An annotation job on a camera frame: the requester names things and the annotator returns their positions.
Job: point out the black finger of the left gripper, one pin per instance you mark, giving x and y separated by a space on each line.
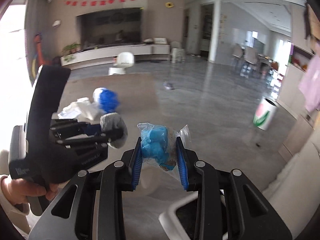
105 136
91 129

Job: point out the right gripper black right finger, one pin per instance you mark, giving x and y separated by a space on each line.
229 205

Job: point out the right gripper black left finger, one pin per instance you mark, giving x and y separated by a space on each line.
90 205

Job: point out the grey sock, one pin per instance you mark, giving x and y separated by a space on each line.
109 123

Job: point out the blue shoe covers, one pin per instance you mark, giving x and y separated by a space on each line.
159 146

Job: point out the white square trash bin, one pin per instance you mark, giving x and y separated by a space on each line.
178 220

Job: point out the white tulip trash can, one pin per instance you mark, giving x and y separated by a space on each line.
264 114

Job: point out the person's left hand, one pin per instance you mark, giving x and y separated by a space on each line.
17 191

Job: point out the white foam net wrap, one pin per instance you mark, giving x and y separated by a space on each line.
80 109

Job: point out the blue plastic shoe cover bundle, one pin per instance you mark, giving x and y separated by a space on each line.
108 101

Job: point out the beige fabric sofa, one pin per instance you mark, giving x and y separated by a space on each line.
294 194

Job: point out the grey item on floor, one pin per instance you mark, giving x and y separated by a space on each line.
168 86

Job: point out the white tv cabinet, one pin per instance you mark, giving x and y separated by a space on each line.
113 51

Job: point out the white plastic child chair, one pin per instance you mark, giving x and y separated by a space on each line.
123 61

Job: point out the green potted plant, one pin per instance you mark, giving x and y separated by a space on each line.
69 51

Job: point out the orange dinosaur toy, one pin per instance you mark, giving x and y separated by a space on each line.
38 59

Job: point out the beige wooden side cabinet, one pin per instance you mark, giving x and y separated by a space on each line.
296 138

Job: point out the stacked white stools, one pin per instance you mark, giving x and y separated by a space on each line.
177 52

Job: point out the framed picture on cabinet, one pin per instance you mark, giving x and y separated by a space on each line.
159 40

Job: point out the large black television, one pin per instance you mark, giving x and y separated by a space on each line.
109 28

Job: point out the grey curtain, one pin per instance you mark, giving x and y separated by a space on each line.
35 22

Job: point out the dining chairs and table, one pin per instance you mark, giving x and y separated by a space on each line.
248 62

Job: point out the pink hanging jacket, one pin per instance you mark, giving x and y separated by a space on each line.
309 85

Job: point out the white sheep wall decoration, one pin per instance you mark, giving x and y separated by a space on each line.
56 23

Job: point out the yellow sunflower wall decoration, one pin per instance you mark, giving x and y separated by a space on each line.
169 5

